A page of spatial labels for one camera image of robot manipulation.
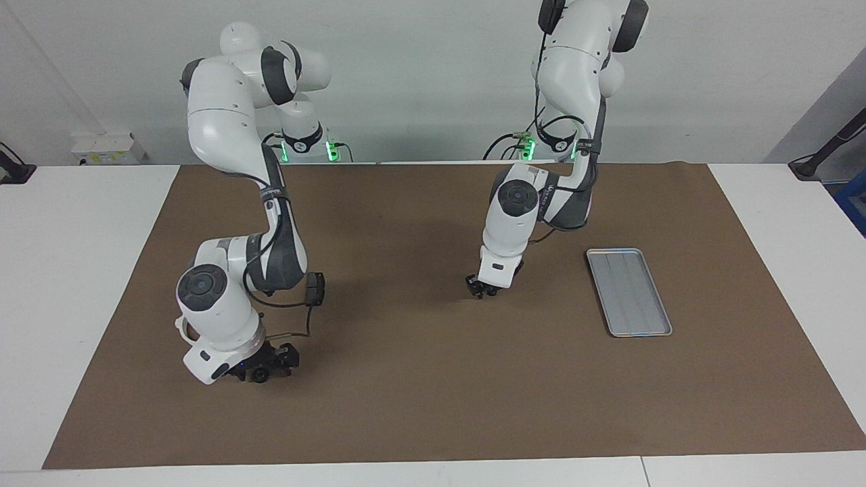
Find silver metal tray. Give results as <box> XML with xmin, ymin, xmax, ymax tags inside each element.
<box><xmin>586</xmin><ymin>248</ymin><xmax>673</xmax><ymax>338</ymax></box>

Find brown table mat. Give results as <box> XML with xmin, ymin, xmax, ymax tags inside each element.
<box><xmin>42</xmin><ymin>162</ymin><xmax>866</xmax><ymax>470</ymax></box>

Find white power strip box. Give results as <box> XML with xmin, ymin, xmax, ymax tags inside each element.
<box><xmin>71</xmin><ymin>132</ymin><xmax>146</xmax><ymax>166</ymax></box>

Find black table clamp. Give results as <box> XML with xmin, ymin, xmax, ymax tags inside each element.
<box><xmin>0</xmin><ymin>142</ymin><xmax>37</xmax><ymax>185</ymax></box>

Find blue crate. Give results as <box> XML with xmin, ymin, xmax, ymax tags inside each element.
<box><xmin>834</xmin><ymin>177</ymin><xmax>866</xmax><ymax>237</ymax></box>

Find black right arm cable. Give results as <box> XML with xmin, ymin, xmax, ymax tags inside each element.
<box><xmin>247</xmin><ymin>274</ymin><xmax>322</xmax><ymax>339</ymax></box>

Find black left base cables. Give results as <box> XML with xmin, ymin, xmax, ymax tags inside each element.
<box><xmin>483</xmin><ymin>132</ymin><xmax>542</xmax><ymax>161</ymax></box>

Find black base cables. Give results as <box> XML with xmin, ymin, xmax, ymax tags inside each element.
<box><xmin>265</xmin><ymin>132</ymin><xmax>354</xmax><ymax>163</ymax></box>
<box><xmin>483</xmin><ymin>132</ymin><xmax>542</xmax><ymax>161</ymax></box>

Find black right base cables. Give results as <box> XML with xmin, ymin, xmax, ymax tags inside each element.
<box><xmin>265</xmin><ymin>132</ymin><xmax>354</xmax><ymax>163</ymax></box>

